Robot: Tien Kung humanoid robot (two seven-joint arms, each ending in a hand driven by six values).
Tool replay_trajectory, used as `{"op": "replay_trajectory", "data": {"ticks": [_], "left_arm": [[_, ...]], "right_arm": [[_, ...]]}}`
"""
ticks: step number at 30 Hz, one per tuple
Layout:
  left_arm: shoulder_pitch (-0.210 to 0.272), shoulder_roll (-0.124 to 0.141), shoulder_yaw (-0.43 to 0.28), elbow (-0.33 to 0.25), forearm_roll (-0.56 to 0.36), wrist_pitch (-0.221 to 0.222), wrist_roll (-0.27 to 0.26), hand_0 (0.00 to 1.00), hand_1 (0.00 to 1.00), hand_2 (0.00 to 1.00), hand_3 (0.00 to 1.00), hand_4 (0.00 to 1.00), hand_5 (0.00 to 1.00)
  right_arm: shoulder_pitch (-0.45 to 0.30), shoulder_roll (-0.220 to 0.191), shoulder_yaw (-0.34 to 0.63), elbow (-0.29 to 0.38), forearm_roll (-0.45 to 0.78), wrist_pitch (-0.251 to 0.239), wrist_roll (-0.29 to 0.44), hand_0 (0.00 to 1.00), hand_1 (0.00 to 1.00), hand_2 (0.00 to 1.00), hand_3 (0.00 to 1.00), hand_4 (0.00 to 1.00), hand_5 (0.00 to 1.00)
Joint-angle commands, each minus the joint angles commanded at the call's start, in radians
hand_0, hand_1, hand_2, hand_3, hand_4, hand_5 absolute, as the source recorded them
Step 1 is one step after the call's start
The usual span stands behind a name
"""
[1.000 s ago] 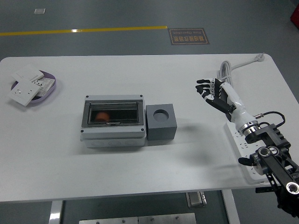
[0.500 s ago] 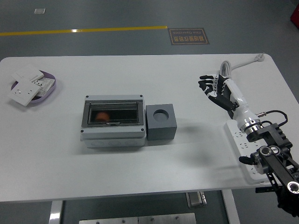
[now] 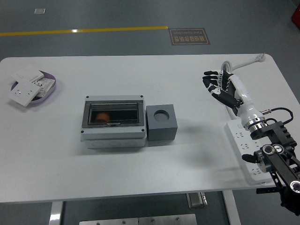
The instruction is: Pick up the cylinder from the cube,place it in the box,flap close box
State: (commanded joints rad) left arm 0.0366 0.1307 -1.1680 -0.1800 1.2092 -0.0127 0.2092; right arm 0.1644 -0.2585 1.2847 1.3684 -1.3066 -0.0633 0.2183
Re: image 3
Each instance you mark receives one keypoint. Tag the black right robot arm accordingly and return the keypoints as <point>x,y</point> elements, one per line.
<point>281,164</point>

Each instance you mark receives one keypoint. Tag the grey metal base plate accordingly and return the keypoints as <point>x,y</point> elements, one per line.
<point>138,220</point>

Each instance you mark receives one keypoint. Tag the purple tray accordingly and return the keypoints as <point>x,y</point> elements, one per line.
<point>47,97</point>

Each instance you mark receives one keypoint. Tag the small grey floor plate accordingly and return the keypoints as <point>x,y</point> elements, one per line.
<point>39,11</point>

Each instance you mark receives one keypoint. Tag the red object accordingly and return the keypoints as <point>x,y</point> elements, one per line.
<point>296,16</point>

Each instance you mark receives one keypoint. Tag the grey box with clear flap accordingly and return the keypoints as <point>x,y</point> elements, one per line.
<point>112,138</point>

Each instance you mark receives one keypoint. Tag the grey cube with round hole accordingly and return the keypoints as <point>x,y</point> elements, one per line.
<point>161,132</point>

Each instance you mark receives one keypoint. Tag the white table leg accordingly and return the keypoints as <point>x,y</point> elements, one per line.
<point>232,208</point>
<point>55,213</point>

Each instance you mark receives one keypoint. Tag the grey metal bracket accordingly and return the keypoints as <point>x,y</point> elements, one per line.
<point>197,200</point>

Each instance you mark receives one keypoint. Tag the white socket plate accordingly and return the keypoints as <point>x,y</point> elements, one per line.
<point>22,93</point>

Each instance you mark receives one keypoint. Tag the white switch plate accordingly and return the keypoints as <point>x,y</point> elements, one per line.
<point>27,72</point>

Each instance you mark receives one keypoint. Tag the black table control box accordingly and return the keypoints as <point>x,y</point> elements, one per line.
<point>267,190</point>

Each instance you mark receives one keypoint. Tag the white power strip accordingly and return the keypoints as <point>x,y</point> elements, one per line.
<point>236,136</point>

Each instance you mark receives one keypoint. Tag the white printed socket panel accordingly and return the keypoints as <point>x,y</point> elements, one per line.
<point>45,84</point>

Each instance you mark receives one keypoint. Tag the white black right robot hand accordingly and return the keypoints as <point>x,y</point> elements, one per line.
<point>243,98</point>

